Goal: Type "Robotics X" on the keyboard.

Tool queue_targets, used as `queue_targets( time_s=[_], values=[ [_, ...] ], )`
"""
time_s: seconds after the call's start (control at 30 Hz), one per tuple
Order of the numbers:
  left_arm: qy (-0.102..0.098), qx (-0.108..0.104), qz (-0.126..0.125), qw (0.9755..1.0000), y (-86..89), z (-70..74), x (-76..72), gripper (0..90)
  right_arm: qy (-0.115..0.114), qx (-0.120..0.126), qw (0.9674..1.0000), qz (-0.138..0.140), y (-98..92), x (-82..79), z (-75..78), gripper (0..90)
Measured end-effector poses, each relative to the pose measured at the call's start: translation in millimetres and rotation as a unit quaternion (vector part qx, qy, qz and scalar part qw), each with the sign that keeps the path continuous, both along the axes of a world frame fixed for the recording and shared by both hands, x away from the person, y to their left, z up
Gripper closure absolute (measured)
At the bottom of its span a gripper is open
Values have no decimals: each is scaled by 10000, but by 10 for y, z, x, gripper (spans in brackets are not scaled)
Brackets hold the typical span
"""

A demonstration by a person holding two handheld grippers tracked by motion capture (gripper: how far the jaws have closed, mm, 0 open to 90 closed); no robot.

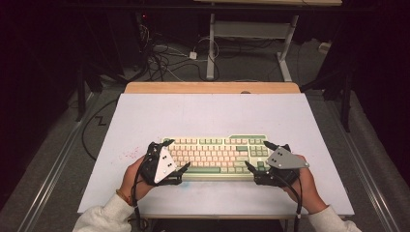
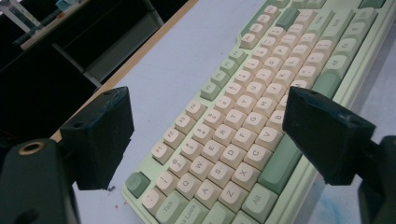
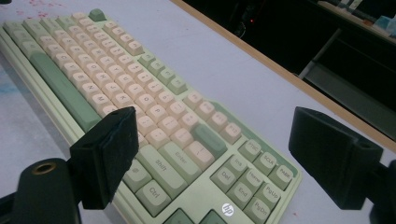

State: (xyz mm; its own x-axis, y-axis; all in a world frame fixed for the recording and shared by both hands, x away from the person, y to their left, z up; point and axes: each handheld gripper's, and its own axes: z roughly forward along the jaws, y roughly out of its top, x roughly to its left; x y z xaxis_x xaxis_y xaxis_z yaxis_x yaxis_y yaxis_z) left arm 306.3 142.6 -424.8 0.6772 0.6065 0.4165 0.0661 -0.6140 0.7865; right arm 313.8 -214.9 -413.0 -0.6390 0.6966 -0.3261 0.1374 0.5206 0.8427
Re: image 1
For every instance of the white power adapter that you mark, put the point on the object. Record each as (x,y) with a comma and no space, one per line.
(193,55)

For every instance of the white board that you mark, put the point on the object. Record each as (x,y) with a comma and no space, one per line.
(206,112)

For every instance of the person's left hand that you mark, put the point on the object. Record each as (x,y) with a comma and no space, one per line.
(130,180)

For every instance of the black metal stand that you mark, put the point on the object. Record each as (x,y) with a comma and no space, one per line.
(80,96)

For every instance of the metal floor rail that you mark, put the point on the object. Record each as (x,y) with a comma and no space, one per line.
(54,170)
(364,175)

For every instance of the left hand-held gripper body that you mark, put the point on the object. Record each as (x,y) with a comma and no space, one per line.
(164,167)

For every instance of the small white floor box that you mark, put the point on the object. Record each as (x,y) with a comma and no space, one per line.
(324,47)

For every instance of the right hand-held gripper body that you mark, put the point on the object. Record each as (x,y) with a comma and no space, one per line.
(285,159)

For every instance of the person's right hand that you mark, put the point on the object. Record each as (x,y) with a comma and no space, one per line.
(309,190)

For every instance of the wooden table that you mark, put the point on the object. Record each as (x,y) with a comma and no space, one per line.
(209,87)

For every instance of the cream green pink keyboard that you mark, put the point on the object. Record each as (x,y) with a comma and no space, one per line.
(216,151)

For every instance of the white metal desk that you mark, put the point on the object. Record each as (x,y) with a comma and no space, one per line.
(251,29)

